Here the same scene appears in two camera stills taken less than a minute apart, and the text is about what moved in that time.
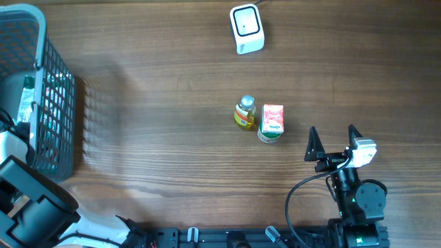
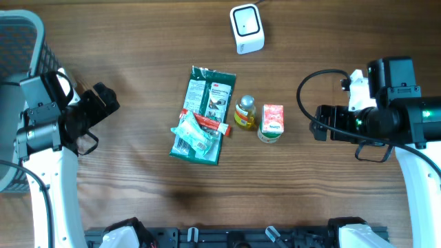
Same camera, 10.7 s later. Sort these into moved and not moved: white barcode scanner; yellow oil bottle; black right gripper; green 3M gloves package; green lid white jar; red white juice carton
Moved: black right gripper; green 3M gloves package
Not moved: yellow oil bottle; green lid white jar; white barcode scanner; red white juice carton
